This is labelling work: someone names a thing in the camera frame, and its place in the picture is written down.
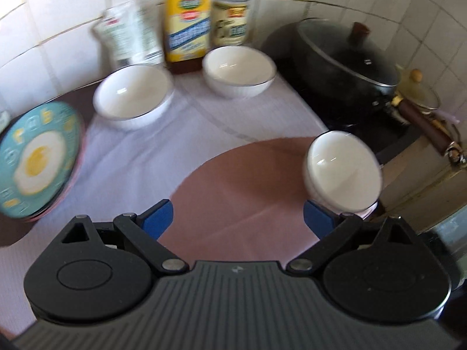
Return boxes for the black stove top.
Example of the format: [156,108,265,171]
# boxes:
[261,22,424,165]

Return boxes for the amber cooking wine bottle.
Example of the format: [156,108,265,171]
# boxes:
[163,0,214,75]

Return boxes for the blue fried egg plate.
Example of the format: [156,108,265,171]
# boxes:
[0,101,85,221]

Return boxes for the black pot with lid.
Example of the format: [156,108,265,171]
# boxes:
[295,17,467,165]

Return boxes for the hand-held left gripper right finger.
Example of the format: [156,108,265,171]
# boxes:
[285,200,415,274]

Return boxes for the white salt packet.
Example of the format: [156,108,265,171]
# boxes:
[91,2,165,71]

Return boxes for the clear vinegar bottle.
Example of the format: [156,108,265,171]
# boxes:
[212,0,253,48]

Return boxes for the striped pink brown tablecloth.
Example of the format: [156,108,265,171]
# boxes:
[0,69,380,336]

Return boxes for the small white bowl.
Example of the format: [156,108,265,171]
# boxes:
[202,46,277,99]
[304,130,384,216]

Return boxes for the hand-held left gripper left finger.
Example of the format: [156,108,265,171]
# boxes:
[61,199,189,276]

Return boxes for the large ribbed white bowl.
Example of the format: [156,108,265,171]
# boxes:
[93,64,175,131]

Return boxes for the glass lid with wooden knob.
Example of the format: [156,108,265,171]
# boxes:
[397,69,442,112]

